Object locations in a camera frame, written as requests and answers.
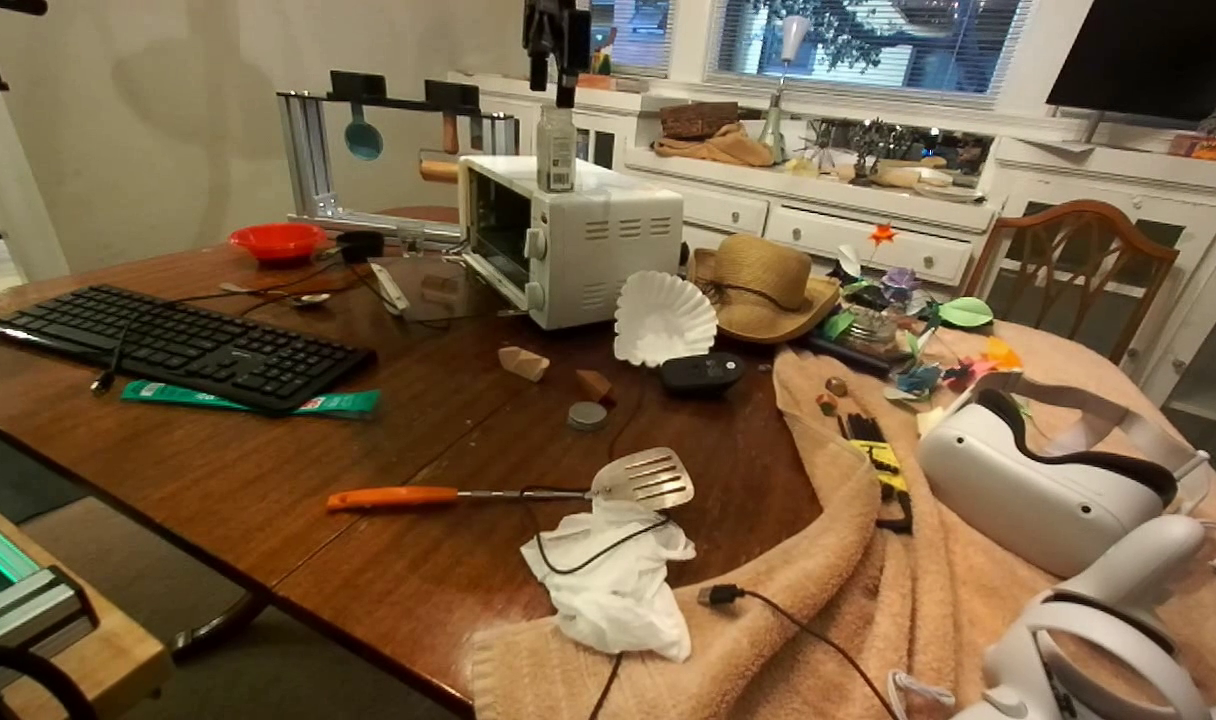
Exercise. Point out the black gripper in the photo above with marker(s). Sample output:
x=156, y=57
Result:
x=556, y=41

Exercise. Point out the white spice jar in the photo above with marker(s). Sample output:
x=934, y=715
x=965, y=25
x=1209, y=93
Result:
x=553, y=151

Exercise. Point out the white toaster oven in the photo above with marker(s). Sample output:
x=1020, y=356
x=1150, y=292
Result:
x=561, y=258

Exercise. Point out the clear glass container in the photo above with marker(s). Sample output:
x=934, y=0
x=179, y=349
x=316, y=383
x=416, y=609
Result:
x=437, y=285

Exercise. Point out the white coffee filters stack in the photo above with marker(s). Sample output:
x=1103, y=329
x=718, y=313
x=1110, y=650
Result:
x=662, y=318

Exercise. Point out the white folding knife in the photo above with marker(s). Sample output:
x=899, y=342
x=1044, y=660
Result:
x=389, y=290

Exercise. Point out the straw hat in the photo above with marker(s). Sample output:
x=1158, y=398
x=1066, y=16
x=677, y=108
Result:
x=761, y=290

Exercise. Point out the small tan stone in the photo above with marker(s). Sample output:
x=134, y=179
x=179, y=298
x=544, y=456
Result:
x=520, y=362

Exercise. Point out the small brown block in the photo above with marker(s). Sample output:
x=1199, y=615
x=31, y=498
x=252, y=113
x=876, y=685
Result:
x=595, y=386

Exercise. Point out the red plastic bowl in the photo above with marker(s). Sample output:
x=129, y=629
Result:
x=276, y=246

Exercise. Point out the black computer mouse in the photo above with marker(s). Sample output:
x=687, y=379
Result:
x=702, y=373

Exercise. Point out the white cabinet with drawers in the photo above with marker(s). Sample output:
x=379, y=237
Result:
x=943, y=231

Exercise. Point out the grey round disc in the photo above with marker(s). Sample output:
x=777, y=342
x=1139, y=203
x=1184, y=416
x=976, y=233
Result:
x=587, y=412

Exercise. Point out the green flat packet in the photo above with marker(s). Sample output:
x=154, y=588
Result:
x=328, y=407

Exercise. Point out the green round lid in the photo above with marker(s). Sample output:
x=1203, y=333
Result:
x=965, y=313

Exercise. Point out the black computer keyboard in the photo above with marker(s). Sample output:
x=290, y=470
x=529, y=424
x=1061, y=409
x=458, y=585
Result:
x=174, y=342

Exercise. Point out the crumpled white cloth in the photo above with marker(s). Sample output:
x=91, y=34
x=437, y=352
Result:
x=604, y=575

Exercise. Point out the wooden chair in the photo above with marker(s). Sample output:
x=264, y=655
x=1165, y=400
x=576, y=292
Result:
x=1078, y=269

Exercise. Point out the black television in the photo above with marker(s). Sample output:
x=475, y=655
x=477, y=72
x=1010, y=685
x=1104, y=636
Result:
x=1143, y=57

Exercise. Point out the beige towel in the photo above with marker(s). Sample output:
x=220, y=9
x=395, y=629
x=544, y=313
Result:
x=833, y=602

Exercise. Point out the white VR headset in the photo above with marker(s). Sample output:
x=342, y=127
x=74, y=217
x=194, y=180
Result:
x=1056, y=472

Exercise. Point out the white VR controller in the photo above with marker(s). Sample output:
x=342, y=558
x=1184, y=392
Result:
x=1092, y=650

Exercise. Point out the metal rack frame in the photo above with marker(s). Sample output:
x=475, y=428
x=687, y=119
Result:
x=464, y=129

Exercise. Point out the orange handled metal spatula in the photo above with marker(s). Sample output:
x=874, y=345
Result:
x=650, y=478

